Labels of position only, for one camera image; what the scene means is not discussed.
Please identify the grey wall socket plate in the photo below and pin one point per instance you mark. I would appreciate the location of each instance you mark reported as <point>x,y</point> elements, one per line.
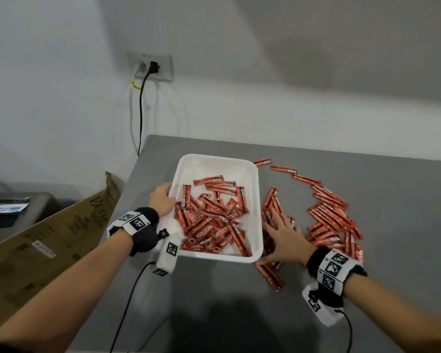
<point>165,69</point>

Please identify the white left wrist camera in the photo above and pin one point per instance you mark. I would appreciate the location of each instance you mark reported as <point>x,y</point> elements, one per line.
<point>167,259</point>

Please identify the person's left forearm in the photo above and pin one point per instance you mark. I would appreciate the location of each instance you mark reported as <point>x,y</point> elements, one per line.
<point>58,301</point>

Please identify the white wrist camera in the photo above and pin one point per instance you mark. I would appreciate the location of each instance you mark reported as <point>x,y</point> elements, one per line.
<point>323,316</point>
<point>167,259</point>

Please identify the person's right forearm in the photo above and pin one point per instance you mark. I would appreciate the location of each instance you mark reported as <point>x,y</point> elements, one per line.
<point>397,316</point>

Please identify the flat black device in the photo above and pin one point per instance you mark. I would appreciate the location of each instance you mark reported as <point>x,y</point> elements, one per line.
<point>7,200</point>

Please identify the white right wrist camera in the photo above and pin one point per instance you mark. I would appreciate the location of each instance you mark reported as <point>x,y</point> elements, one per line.
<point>323,316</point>

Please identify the brown cardboard box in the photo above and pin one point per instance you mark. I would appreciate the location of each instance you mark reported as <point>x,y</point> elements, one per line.
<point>40,253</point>

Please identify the white plastic tray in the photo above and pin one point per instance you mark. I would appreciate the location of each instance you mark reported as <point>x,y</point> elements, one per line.
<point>205,167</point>

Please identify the dark grey printer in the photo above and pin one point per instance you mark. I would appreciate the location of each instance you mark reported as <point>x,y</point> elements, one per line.
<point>29,220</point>

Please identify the black left wristband with markers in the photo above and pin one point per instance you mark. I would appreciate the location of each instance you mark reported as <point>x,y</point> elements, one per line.
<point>145,235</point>

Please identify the person's left hand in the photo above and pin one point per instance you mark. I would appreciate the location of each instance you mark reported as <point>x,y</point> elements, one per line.
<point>161,202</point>

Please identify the person's right hand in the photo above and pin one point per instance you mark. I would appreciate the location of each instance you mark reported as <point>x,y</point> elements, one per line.
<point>290,242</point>

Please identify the black power plug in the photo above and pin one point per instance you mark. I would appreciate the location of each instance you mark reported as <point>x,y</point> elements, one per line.
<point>153,67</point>

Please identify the white and blue packet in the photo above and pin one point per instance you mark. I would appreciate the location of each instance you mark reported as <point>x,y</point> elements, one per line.
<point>3,208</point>

